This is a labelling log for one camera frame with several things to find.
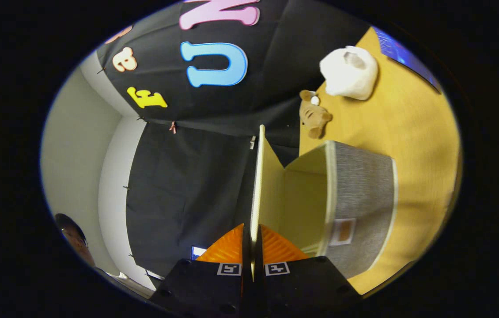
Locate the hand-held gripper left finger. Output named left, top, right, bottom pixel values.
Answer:
left=148, top=223, right=252, bottom=316

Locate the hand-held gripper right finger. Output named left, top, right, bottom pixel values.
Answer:
left=252, top=224, right=363, bottom=316

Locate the grey fabric storage box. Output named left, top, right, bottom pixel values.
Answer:
left=249, top=125, right=398, bottom=280

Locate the person's head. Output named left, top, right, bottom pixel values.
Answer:
left=54, top=213, right=96, bottom=268

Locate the brown plush toy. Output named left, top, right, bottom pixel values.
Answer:
left=299, top=90, right=333, bottom=140

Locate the white plush toy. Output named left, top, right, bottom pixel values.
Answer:
left=319, top=45, right=379, bottom=101

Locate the blue book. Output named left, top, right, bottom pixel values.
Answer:
left=372, top=26, right=442, bottom=94

